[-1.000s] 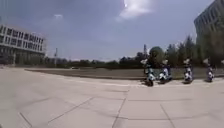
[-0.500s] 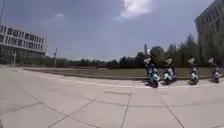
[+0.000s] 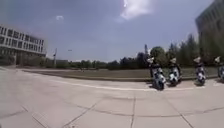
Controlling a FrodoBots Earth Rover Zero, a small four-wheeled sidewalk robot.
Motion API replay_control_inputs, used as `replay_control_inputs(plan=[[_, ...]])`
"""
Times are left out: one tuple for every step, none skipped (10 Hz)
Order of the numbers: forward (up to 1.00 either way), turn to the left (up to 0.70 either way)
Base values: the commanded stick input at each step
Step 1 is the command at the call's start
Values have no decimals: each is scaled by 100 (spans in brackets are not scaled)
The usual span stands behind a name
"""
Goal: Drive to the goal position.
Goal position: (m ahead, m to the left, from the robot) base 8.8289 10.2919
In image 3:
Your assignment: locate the grass lawn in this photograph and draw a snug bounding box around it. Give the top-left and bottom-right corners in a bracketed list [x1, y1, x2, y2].
[20, 66, 221, 82]

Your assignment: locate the row of trees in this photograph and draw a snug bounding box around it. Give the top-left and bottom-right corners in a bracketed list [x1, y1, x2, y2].
[43, 34, 224, 71]

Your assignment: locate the grey paved plaza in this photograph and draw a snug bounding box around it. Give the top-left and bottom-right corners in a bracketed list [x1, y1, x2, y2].
[0, 66, 224, 128]

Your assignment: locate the parked scooter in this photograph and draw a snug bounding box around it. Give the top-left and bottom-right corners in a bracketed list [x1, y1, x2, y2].
[214, 55, 224, 83]
[167, 57, 183, 87]
[193, 56, 207, 86]
[146, 56, 167, 91]

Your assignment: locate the pole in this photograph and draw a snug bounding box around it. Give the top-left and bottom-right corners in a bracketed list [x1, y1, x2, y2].
[52, 48, 58, 68]

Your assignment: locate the white multi-storey building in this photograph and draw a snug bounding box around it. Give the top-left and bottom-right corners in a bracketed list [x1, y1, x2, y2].
[0, 24, 48, 67]

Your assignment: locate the tall grey building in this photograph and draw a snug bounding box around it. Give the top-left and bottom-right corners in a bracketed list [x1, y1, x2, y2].
[195, 0, 224, 64]

